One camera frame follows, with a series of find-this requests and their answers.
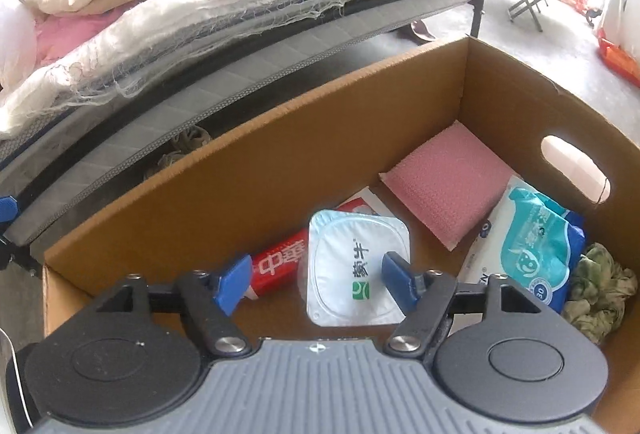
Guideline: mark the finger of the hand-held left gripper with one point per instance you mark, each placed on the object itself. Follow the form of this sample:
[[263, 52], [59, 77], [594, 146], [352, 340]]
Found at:
[[7, 210]]

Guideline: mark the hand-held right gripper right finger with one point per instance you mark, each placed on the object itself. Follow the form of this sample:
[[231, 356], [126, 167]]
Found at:
[[397, 281]]

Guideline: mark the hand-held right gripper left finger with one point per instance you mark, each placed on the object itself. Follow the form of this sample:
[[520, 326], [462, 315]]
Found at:
[[232, 284]]

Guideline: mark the metal frame bed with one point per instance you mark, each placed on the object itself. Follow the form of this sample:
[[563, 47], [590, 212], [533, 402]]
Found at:
[[250, 54]]

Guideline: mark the grey-green shoe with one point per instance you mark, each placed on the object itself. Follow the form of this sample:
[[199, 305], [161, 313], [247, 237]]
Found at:
[[162, 164], [192, 139]]

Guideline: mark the white yogurt cup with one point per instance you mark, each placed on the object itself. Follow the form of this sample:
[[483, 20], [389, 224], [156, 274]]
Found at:
[[350, 264]]

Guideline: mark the blue wet wipes pack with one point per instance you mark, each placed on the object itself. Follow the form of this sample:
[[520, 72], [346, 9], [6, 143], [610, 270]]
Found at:
[[525, 254]]

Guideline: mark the red toothpaste tube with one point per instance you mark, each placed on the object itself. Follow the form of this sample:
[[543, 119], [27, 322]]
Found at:
[[280, 264]]

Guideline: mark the green folding stool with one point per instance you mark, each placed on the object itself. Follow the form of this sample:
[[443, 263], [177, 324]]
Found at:
[[525, 1]]

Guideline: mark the green patterned scrunchie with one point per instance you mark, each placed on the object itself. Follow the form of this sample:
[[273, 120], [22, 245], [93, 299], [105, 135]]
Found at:
[[600, 289]]

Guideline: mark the pink sponge pad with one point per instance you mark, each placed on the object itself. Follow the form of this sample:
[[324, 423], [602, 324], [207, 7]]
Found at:
[[445, 184]]

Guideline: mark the brown cardboard box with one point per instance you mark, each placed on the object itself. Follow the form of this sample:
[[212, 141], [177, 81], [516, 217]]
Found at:
[[250, 164]]

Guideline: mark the orange bag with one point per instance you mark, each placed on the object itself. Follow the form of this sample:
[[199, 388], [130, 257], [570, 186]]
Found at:
[[620, 59]]

